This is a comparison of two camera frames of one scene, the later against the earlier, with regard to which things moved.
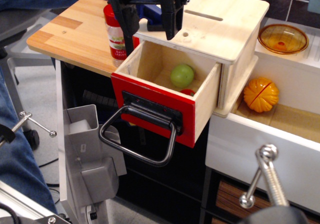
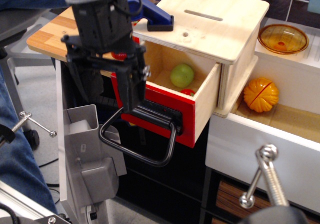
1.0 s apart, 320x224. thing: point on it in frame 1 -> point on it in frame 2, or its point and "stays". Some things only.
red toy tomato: x=188 y=92 stays
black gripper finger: x=172 y=7 -> x=132 y=83
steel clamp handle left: x=27 y=116 stays
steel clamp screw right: x=266 y=154 stays
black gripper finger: x=128 y=15 -> x=89 y=81
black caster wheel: x=33 y=137 stays
